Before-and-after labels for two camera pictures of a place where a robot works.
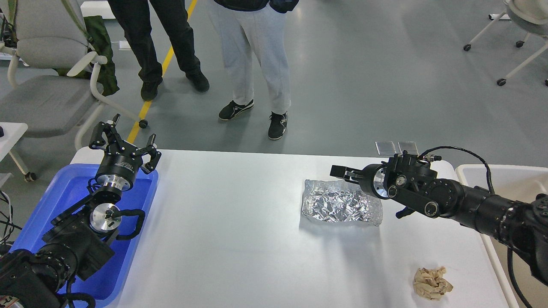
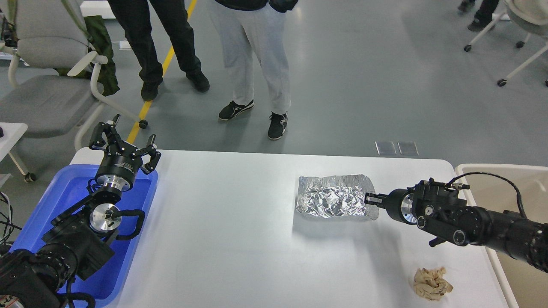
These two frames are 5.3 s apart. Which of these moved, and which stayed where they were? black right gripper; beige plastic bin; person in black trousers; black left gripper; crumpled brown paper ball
Moved: black right gripper
Stayed: person in black trousers; crumpled brown paper ball; black left gripper; beige plastic bin
